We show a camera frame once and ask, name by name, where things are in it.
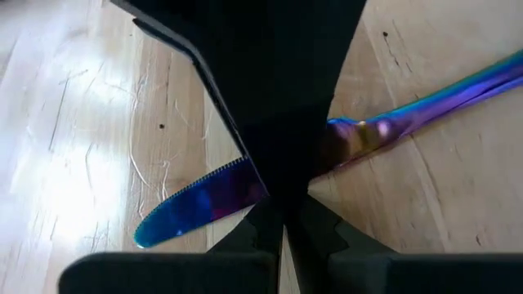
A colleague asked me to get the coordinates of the iridescent table knife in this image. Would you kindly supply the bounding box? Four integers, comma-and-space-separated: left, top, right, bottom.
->
133, 48, 523, 249

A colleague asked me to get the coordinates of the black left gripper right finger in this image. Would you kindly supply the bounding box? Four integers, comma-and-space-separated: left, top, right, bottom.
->
284, 194, 523, 294

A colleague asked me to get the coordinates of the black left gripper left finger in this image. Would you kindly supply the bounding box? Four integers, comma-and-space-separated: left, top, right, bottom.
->
58, 194, 286, 294

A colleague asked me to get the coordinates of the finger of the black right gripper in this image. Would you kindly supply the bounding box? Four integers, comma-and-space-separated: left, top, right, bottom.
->
244, 0, 367, 198
110, 0, 287, 197

